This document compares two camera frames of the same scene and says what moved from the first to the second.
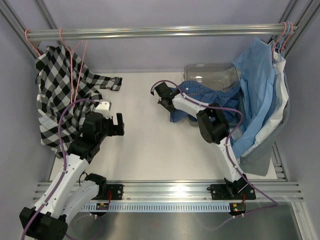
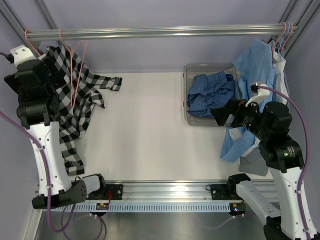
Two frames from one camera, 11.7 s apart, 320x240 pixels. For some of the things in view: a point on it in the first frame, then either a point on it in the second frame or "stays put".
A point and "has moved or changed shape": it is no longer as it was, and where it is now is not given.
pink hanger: (284, 42) stays put
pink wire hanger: (73, 99) stays put
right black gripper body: (161, 101) → (248, 117)
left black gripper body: (110, 129) → (13, 81)
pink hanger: (30, 44) stays put
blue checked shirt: (228, 97) has moved or changed shape
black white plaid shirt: (61, 79) stays put
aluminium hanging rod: (161, 31) stays put
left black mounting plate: (116, 191) stays put
